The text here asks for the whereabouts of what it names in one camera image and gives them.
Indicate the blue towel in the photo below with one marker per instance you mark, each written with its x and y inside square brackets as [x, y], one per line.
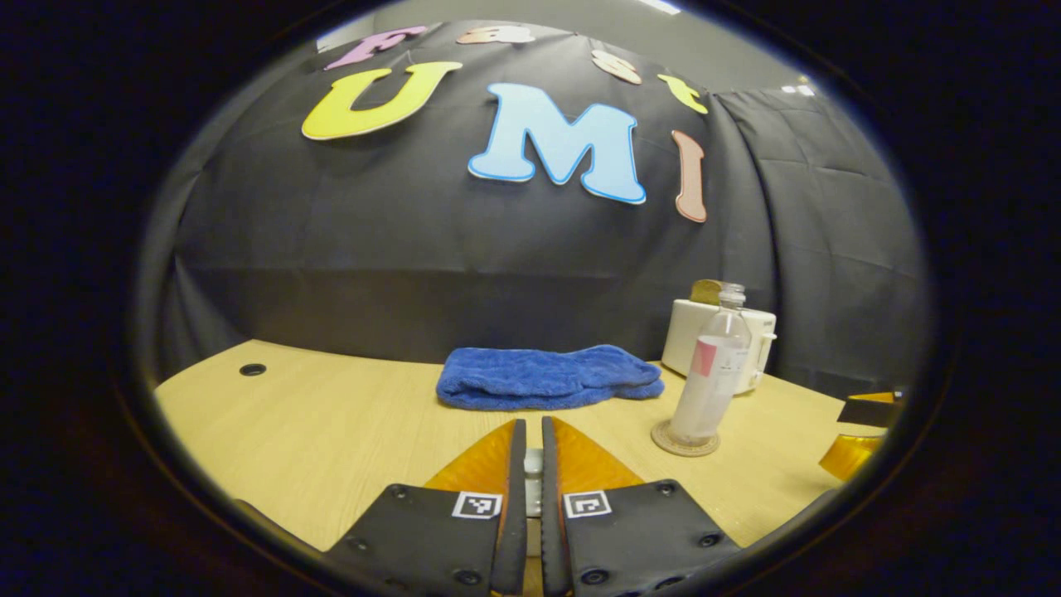
[547, 377]

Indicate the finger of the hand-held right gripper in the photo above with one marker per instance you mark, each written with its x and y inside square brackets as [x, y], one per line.
[870, 412]
[850, 456]

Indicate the black backdrop cloth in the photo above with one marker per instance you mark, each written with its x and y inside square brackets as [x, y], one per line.
[373, 249]

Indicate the brown toast slice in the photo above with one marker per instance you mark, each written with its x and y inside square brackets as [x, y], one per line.
[704, 292]

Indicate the small ceiling light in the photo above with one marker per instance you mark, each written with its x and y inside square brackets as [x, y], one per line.
[797, 87]

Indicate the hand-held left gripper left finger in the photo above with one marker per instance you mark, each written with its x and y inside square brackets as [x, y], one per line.
[518, 497]

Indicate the long ceiling light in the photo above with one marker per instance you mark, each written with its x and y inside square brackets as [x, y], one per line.
[661, 6]

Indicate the clear plastic water bottle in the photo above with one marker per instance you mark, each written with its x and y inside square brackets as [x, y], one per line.
[713, 390]

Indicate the white toaster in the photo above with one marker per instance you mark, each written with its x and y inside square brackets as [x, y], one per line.
[681, 340]

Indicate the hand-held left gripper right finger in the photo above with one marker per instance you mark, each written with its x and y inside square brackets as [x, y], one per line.
[549, 497]

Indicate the round brown coaster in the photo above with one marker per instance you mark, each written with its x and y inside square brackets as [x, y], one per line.
[663, 444]

